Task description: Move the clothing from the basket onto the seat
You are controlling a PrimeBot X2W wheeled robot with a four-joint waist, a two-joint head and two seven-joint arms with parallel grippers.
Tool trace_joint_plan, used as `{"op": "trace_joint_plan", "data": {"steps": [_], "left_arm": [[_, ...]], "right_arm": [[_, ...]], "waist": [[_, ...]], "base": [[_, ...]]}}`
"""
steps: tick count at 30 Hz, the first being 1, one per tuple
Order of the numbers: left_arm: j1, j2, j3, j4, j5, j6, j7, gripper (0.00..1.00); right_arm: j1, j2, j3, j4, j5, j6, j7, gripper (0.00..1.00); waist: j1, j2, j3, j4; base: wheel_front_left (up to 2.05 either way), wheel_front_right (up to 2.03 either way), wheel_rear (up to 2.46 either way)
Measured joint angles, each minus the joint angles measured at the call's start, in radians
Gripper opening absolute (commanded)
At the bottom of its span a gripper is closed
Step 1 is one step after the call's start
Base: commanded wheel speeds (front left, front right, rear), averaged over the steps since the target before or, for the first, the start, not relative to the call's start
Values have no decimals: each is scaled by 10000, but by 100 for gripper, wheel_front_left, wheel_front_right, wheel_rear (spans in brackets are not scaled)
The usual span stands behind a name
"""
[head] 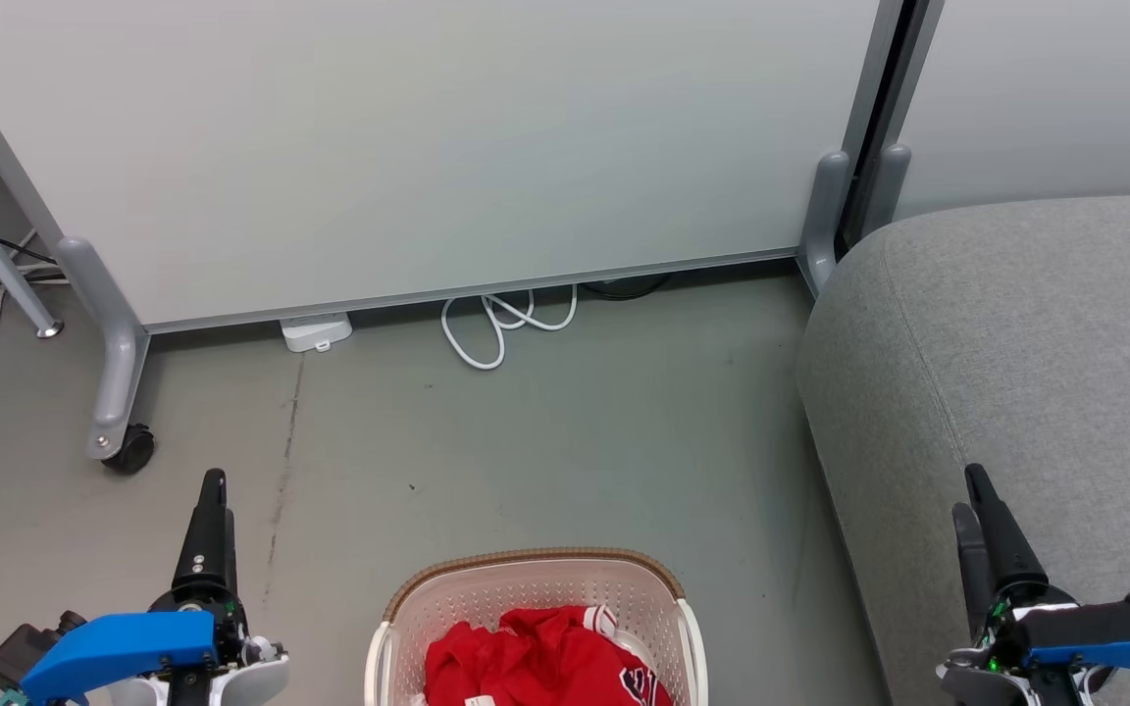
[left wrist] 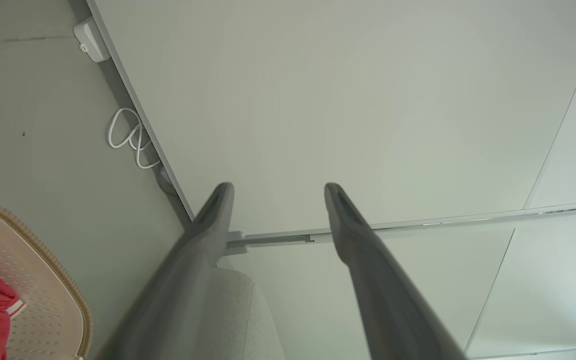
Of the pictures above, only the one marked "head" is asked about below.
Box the black floor cables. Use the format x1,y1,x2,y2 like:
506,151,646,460
0,237,68,301

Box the beige perforated laundry basket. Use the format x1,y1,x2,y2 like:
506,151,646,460
364,547,710,706

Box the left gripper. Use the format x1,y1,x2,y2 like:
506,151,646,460
149,468,252,706

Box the white partition panel grey frame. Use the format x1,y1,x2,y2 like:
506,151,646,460
881,0,1130,223
0,0,904,335

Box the black caster wheel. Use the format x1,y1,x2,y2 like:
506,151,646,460
101,423,157,478

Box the grey fabric sofa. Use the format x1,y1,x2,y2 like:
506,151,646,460
796,191,1130,706

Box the white power adapter box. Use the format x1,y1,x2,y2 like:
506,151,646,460
280,312,354,354

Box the grey partition leg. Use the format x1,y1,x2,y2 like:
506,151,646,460
797,149,851,296
863,143,913,237
56,235,152,462

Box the looped white cable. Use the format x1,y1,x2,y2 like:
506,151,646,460
440,284,580,372

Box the black cable under partition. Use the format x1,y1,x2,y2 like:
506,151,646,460
579,274,674,301

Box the red garment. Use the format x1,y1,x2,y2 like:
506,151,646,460
424,605,675,706

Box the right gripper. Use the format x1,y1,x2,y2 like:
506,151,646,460
938,463,1115,706

